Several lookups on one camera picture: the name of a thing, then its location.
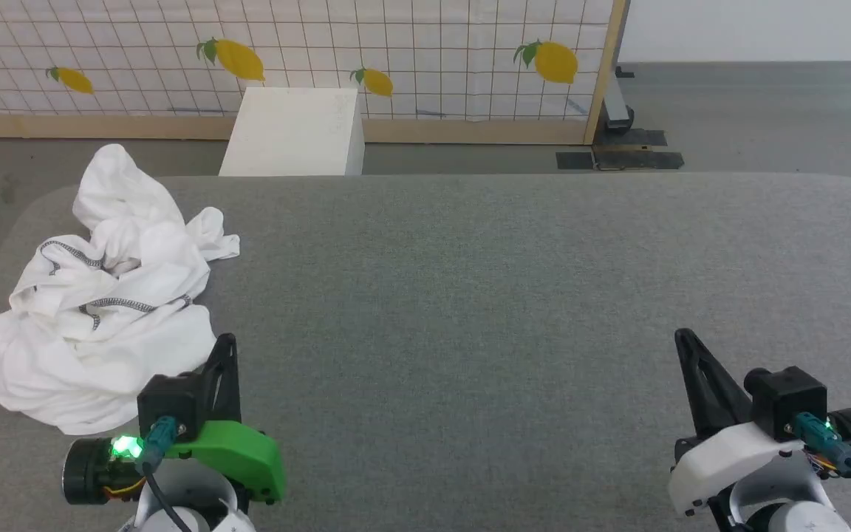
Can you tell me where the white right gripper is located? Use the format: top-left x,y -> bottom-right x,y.
667,328 -> 851,516

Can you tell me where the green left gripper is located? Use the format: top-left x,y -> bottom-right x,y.
63,333 -> 287,506

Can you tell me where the white garment with grey stitching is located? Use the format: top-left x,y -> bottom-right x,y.
0,143 -> 241,436

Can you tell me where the white rectangular box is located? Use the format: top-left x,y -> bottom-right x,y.
218,86 -> 366,177

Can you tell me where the grey metal screen foot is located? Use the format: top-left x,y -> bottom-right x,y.
601,66 -> 635,134

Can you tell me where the lemon print partition screen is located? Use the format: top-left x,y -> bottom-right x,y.
0,0 -> 629,146

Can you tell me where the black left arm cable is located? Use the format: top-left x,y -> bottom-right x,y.
136,416 -> 194,532

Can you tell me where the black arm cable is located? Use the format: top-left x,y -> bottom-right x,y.
136,416 -> 194,532
793,412 -> 851,522

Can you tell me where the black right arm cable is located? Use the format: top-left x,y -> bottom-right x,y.
793,412 -> 851,522

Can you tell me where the black floor base plate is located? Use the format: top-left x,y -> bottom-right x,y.
556,129 -> 686,171

